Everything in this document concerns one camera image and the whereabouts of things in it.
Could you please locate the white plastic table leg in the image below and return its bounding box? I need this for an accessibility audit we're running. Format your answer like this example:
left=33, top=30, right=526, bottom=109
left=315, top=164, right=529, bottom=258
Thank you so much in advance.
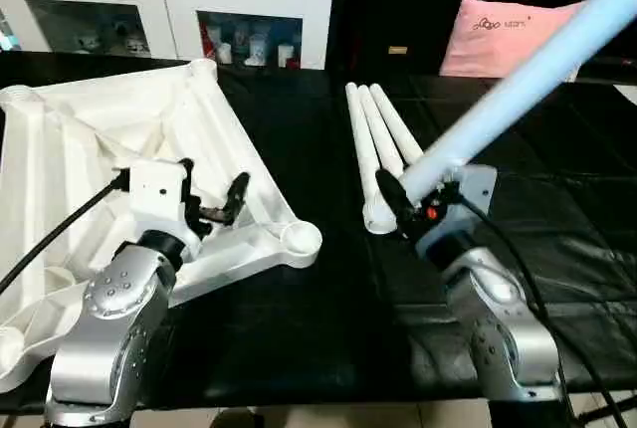
left=370, top=84, right=427, bottom=166
left=398, top=0, right=637, bottom=206
left=358, top=85, right=408, bottom=183
left=345, top=83, right=399, bottom=237

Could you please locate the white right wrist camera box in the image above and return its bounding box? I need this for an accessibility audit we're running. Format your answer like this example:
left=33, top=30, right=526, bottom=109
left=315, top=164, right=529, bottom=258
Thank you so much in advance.
left=438, top=164, right=500, bottom=250

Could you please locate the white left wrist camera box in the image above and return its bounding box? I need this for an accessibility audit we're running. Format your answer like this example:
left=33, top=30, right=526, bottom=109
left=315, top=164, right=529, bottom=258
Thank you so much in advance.
left=129, top=159, right=206, bottom=250

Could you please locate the black sofa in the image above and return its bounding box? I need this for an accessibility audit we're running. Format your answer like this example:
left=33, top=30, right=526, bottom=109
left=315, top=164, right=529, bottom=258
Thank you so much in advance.
left=328, top=0, right=637, bottom=80

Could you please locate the black work mat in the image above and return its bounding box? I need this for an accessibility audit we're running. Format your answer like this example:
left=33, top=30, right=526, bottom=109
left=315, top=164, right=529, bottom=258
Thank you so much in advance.
left=0, top=53, right=637, bottom=414

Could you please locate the pink printed pillow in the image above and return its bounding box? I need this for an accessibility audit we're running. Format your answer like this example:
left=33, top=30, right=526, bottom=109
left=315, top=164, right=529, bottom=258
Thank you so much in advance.
left=440, top=0, right=590, bottom=82

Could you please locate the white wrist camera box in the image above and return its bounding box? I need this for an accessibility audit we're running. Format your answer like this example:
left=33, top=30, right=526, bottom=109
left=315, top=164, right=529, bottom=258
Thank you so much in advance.
left=129, top=159, right=206, bottom=250
left=438, top=164, right=500, bottom=250

